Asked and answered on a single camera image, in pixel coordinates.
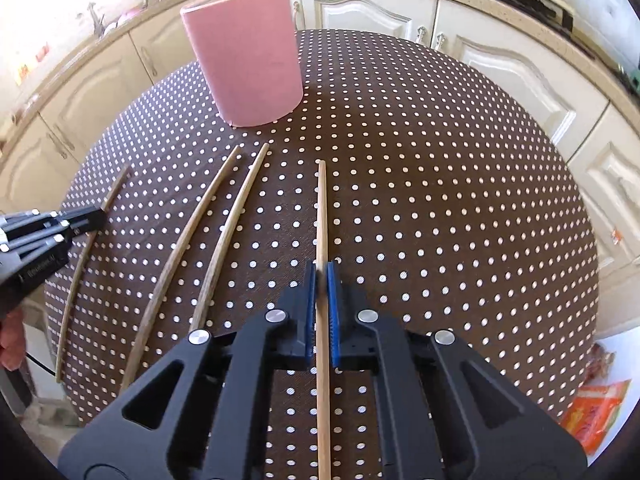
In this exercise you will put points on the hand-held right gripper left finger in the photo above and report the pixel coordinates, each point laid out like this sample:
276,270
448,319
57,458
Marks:
311,305

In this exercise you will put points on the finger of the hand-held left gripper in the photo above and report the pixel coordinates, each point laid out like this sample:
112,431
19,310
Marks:
82,216
45,242

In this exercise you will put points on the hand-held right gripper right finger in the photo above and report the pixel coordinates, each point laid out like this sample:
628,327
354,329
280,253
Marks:
334,310

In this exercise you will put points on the long wooden chopstick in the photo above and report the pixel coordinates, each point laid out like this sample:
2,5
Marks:
225,235
322,220
175,260
75,290

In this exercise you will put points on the pink cup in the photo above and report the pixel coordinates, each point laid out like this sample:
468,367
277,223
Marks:
245,60

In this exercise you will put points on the person's left hand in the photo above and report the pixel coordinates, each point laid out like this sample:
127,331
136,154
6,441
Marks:
12,340

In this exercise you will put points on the brown polka-dot tablecloth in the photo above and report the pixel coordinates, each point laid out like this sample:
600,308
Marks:
450,210

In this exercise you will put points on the metal sink faucet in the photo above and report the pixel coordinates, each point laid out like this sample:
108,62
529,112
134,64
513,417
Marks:
95,20

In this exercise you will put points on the orange snack packet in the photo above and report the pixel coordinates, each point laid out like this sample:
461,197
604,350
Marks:
597,415

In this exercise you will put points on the small orange tag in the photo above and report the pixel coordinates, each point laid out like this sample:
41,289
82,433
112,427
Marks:
618,236

